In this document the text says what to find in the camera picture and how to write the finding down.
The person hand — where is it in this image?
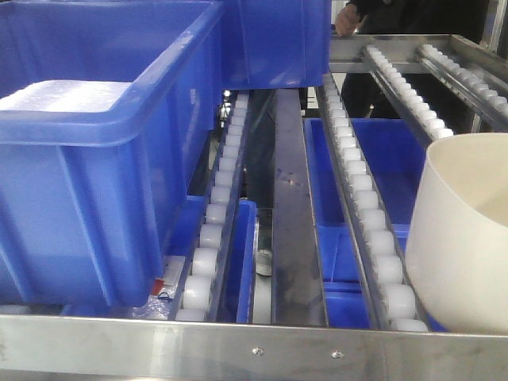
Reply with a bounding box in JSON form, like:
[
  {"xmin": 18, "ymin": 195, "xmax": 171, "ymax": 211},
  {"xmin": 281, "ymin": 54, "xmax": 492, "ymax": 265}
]
[{"xmin": 334, "ymin": 3, "xmax": 360, "ymax": 37}]

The white plastic bin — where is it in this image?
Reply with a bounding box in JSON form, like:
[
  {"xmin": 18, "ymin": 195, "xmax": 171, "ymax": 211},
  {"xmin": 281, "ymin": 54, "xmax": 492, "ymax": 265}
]
[{"xmin": 406, "ymin": 133, "xmax": 507, "ymax": 334}]

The steel roller shelf rack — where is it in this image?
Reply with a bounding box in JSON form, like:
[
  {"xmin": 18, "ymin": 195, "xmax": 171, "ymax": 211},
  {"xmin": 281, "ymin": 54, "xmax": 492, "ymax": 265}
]
[{"xmin": 0, "ymin": 33, "xmax": 508, "ymax": 378}]

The blue crate rear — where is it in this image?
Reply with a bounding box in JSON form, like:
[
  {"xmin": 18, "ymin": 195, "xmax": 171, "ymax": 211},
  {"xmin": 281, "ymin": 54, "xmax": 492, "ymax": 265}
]
[{"xmin": 221, "ymin": 0, "xmax": 332, "ymax": 90}]

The white roller track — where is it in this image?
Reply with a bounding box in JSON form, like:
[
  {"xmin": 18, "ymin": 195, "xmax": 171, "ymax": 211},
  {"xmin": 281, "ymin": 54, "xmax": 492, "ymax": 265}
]
[
  {"xmin": 362, "ymin": 44, "xmax": 454, "ymax": 146},
  {"xmin": 317, "ymin": 74, "xmax": 429, "ymax": 332},
  {"xmin": 418, "ymin": 44, "xmax": 507, "ymax": 133},
  {"xmin": 174, "ymin": 92, "xmax": 249, "ymax": 321}
]

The white roller track far right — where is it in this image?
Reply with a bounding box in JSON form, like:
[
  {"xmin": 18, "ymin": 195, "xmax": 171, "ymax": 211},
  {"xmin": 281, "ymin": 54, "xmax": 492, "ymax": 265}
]
[{"xmin": 418, "ymin": 44, "xmax": 507, "ymax": 133}]

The blue crate below left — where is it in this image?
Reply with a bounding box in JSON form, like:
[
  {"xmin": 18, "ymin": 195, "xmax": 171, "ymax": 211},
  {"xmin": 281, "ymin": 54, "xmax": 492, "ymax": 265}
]
[{"xmin": 60, "ymin": 196, "xmax": 257, "ymax": 323}]

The large blue crate front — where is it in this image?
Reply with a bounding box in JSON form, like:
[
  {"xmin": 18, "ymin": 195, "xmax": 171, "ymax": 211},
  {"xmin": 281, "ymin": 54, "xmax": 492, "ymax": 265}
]
[{"xmin": 1, "ymin": 1, "xmax": 225, "ymax": 306}]

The white roller track middle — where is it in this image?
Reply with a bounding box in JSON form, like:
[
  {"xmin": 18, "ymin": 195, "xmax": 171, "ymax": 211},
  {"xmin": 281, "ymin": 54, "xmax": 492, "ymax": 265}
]
[{"xmin": 317, "ymin": 74, "xmax": 429, "ymax": 332}]

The white roller track left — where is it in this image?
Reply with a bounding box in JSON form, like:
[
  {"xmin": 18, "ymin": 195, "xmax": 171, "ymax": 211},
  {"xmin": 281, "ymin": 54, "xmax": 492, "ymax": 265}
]
[{"xmin": 174, "ymin": 92, "xmax": 249, "ymax": 321}]

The steel centre rail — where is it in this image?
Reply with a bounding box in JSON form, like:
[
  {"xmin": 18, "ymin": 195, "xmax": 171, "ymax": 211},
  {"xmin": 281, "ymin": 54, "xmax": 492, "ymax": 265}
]
[{"xmin": 271, "ymin": 89, "xmax": 329, "ymax": 327}]

